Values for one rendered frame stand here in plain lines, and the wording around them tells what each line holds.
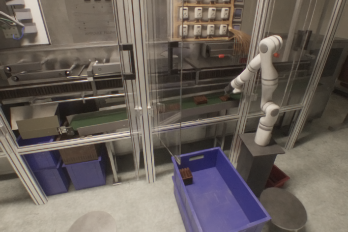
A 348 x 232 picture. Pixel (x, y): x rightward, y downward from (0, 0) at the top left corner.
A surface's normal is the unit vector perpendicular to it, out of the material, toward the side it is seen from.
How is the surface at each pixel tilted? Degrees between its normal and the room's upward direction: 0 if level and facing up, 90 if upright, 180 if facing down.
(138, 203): 0
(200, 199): 0
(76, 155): 90
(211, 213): 0
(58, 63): 90
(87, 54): 90
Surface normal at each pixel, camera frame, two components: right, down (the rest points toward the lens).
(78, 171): 0.25, 0.45
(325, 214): 0.00, -0.88
